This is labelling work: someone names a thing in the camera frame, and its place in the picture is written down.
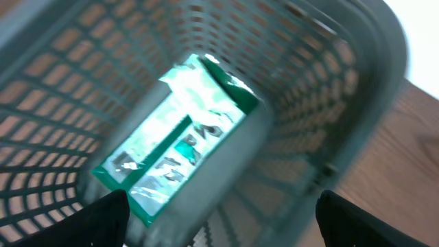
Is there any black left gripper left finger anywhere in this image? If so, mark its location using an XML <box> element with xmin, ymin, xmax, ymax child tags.
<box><xmin>13</xmin><ymin>189</ymin><xmax>130</xmax><ymax>247</ymax></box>

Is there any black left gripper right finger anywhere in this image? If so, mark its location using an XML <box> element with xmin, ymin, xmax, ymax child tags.
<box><xmin>316</xmin><ymin>190</ymin><xmax>425</xmax><ymax>247</ymax></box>

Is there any green white package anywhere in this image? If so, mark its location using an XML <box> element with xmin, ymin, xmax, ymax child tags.
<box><xmin>92</xmin><ymin>54</ymin><xmax>260</xmax><ymax>226</ymax></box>

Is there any grey plastic laundry basket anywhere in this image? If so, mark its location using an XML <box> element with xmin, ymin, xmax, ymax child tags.
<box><xmin>1</xmin><ymin>1</ymin><xmax>407</xmax><ymax>246</ymax></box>

